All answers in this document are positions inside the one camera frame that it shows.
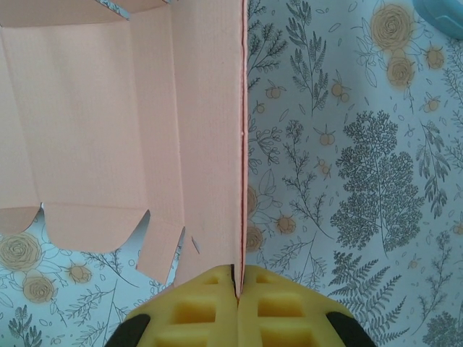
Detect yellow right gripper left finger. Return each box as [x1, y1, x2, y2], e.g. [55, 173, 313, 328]
[108, 265, 239, 347]

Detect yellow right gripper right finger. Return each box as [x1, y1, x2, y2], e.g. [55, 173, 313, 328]
[237, 265, 377, 347]

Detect floral patterned table cover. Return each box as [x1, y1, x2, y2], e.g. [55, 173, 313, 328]
[0, 0, 463, 347]

